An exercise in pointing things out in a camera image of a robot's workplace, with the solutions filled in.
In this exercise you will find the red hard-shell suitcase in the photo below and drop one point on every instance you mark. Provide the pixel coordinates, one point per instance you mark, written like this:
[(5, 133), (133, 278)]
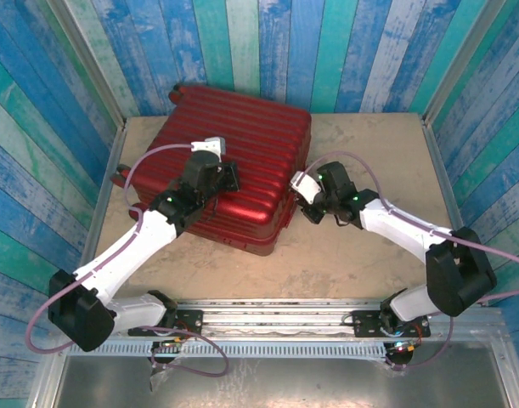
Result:
[(242, 140)]

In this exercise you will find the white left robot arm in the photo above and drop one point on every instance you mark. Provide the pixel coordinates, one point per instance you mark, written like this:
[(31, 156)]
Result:
[(123, 263)]

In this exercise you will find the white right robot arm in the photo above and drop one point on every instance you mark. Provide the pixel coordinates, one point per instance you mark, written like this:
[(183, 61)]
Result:
[(403, 225)]

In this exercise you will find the small circuit board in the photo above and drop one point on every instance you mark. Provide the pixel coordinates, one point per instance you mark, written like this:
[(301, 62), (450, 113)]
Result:
[(170, 345), (401, 346)]

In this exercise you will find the metal sheet tray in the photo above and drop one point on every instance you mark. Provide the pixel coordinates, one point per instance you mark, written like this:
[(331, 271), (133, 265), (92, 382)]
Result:
[(284, 387)]

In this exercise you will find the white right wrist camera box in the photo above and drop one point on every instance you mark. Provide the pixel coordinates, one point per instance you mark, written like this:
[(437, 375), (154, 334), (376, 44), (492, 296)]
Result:
[(306, 186)]

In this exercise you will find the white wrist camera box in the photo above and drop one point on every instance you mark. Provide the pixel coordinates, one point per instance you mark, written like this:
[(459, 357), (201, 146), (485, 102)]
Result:
[(210, 145), (306, 186)]

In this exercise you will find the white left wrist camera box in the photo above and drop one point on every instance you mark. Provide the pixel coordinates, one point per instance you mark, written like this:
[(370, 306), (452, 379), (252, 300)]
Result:
[(210, 145)]

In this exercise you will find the aluminium table edge rail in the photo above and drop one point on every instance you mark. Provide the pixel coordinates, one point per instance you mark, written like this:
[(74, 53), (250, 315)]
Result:
[(443, 178), (114, 144)]

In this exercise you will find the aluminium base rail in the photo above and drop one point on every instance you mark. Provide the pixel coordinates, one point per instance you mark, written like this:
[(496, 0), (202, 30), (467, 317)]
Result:
[(276, 319)]

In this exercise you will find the aluminium frame post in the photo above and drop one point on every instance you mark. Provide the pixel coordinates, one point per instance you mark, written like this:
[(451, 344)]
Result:
[(89, 64), (463, 64)]

